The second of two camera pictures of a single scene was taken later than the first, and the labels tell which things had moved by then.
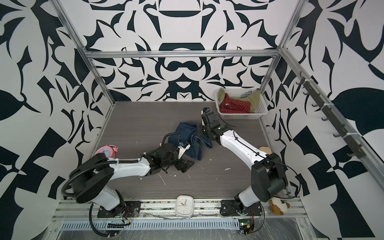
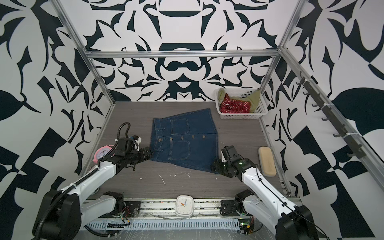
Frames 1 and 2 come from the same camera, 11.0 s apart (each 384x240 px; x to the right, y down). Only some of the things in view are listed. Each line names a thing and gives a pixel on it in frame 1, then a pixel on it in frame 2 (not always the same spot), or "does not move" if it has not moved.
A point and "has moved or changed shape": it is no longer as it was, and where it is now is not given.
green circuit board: x=245 y=226 does not move
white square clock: x=184 y=206 does not move
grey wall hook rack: x=352 y=140 does not move
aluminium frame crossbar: x=181 y=53 does not move
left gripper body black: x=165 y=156 → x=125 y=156
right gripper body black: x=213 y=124 → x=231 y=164
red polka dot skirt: x=229 y=106 does not move
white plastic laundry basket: x=240 y=103 does not move
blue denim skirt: x=188 y=132 has moved or changed shape
